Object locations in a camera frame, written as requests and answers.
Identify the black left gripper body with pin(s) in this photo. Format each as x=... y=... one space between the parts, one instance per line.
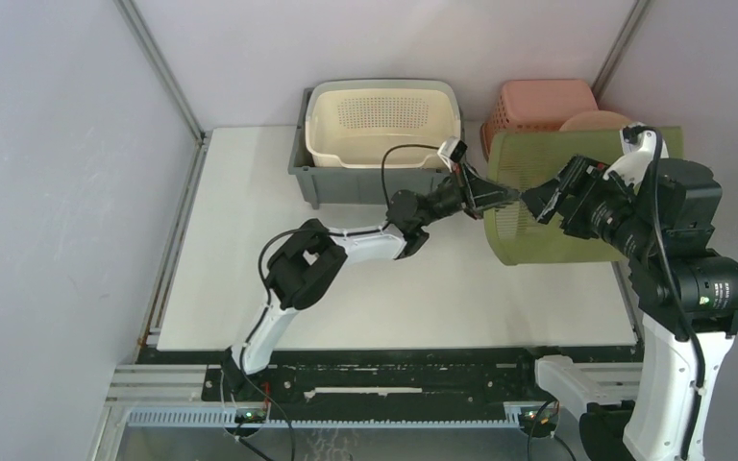
x=448 y=200

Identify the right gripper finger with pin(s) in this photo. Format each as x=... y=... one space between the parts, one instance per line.
x=542 y=201
x=576 y=170

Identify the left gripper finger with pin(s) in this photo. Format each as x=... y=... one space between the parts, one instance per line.
x=484 y=194
x=466 y=174

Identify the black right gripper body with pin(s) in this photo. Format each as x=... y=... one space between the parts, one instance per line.
x=603 y=207

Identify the green perforated waste bin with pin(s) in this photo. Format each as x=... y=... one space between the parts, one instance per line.
x=526 y=160

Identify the orange plastic bucket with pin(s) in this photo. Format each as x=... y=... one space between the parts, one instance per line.
x=595 y=120

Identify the pink perforated plastic basket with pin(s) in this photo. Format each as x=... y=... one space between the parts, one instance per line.
x=536 y=106

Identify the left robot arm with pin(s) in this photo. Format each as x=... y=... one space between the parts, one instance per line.
x=300 y=272

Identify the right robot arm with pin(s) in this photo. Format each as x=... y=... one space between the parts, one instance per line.
x=687 y=294

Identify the grey plastic storage bin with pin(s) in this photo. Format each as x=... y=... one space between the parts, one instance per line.
x=340 y=186

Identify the cream perforated plastic basket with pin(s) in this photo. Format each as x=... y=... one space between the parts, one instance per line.
x=352 y=123

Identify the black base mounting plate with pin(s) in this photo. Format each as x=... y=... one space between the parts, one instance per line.
x=429 y=386

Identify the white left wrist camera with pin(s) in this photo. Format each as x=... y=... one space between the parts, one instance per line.
x=452 y=152

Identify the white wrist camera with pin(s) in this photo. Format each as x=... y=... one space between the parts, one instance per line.
x=639 y=145
x=452 y=152

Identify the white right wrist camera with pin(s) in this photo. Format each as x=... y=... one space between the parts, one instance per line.
x=639 y=145

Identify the right aluminium frame post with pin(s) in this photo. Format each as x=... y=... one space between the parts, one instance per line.
x=632 y=24

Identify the aluminium frame post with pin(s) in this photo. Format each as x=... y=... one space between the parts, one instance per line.
x=132 y=15
x=632 y=24

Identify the left aluminium frame post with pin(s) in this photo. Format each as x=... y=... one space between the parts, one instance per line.
x=132 y=15

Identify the aluminium front rail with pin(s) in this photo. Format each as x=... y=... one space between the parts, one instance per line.
x=171 y=395

